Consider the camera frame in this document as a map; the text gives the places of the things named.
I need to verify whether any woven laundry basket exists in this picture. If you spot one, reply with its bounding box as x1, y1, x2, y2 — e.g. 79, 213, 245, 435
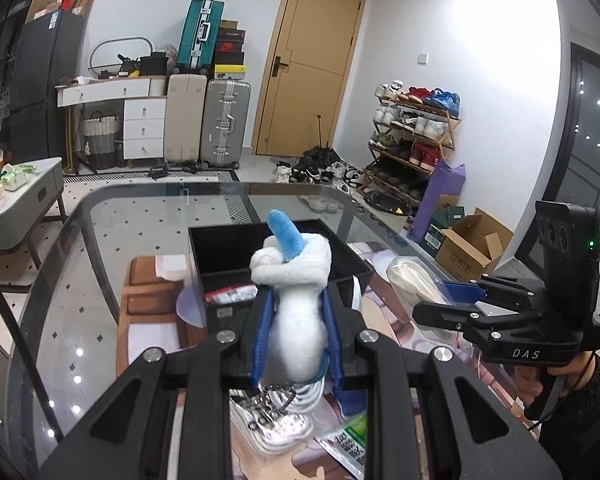
82, 110, 120, 170

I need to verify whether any grey coffee table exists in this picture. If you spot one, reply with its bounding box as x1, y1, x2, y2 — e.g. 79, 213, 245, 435
0, 155, 69, 271

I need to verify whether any white drawer desk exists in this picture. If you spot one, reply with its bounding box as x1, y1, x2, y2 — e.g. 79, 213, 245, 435
57, 76, 168, 160

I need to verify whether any black refrigerator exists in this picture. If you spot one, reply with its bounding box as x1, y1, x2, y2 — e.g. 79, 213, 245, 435
9, 10, 85, 164

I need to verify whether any silver suitcase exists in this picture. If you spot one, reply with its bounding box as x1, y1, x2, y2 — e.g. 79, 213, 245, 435
200, 79, 251, 169

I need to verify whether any cream item in bag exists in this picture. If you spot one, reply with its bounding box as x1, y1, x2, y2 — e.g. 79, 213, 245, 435
386, 256, 453, 315

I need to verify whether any black storage box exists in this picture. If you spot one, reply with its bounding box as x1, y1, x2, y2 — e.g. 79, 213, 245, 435
183, 220, 373, 361

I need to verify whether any wooden shoe rack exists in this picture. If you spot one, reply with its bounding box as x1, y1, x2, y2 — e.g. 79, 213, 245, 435
364, 80, 462, 211

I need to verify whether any anime printed desk mat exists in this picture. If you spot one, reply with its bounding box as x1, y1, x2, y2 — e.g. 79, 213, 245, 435
115, 238, 531, 480

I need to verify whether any beige suitcase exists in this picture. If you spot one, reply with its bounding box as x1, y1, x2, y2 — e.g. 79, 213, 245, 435
163, 74, 208, 162

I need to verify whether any green white plastic bag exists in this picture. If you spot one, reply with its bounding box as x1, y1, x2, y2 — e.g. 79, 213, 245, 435
315, 414, 367, 479

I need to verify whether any purple bag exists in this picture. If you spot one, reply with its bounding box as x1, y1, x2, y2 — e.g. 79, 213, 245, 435
410, 159, 466, 242

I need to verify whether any oval mirror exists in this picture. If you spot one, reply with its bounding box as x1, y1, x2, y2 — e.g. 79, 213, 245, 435
87, 36, 154, 77

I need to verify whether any wooden door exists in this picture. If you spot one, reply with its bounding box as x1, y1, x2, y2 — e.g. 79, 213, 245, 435
252, 0, 366, 156

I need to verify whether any teal suitcase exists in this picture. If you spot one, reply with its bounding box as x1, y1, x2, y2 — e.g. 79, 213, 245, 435
176, 0, 225, 73

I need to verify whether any right hand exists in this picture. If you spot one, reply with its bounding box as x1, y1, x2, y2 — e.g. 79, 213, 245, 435
514, 351, 596, 406

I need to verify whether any pile of shoes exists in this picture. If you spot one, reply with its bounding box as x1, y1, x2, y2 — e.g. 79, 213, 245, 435
275, 146, 366, 194

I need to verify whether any open cardboard box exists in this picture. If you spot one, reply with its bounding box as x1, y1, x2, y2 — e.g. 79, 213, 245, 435
436, 208, 514, 282

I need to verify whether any right tracking camera box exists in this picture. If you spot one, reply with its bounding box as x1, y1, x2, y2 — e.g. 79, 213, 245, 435
535, 200, 600, 295

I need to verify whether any stack of shoe boxes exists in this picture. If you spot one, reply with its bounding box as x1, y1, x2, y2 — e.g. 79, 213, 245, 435
212, 20, 246, 80

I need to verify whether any white blue plush toy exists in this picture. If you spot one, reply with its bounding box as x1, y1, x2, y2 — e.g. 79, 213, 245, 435
250, 209, 332, 386

